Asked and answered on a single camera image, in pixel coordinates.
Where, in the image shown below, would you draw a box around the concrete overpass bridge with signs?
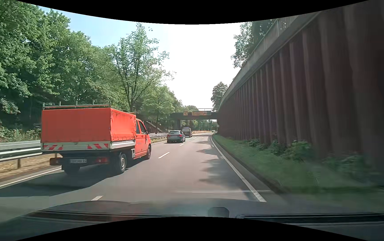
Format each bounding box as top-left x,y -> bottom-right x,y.
135,108 -> 219,134

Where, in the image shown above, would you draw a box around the dark grey car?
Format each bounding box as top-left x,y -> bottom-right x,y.
167,130 -> 186,144

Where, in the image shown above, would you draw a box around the grey asphalt road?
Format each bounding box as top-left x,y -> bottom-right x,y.
0,133 -> 281,215

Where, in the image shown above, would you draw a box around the road markings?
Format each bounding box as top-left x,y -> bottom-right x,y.
0,134 -> 267,203

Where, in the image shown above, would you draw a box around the car's own bonnet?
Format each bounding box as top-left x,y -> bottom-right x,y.
0,199 -> 384,241

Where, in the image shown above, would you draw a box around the grass verge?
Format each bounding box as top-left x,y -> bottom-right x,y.
212,134 -> 384,212

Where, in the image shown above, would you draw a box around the orange flatbed truck with tarpaulin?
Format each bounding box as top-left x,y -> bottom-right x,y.
41,103 -> 152,175

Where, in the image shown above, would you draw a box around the wood of green trees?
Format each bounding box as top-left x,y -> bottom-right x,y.
0,0 -> 199,144

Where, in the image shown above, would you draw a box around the trees behind wall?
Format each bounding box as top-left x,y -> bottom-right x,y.
211,19 -> 277,112

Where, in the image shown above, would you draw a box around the bushes along wall foot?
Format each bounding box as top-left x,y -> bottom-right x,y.
242,137 -> 380,175

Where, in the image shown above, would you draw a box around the rust brown sheet pile wall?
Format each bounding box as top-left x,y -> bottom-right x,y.
217,0 -> 384,178

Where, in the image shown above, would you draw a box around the metal guard rail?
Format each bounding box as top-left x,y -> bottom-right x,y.
0,133 -> 168,169

